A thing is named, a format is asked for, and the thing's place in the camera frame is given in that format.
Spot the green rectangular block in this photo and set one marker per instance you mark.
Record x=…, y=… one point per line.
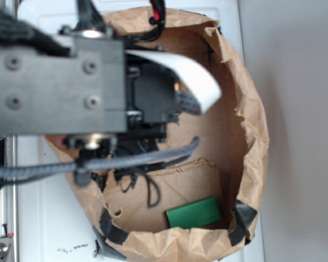
x=194, y=215

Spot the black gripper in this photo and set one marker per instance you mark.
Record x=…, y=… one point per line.
x=151, y=105

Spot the aluminium frame rail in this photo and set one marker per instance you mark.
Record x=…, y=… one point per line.
x=8, y=194

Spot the pink plush bunny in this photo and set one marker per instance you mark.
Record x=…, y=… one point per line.
x=59, y=140

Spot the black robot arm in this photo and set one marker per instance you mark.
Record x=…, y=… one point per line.
x=90, y=86

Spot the brown paper bag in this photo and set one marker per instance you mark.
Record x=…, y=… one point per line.
x=230, y=163

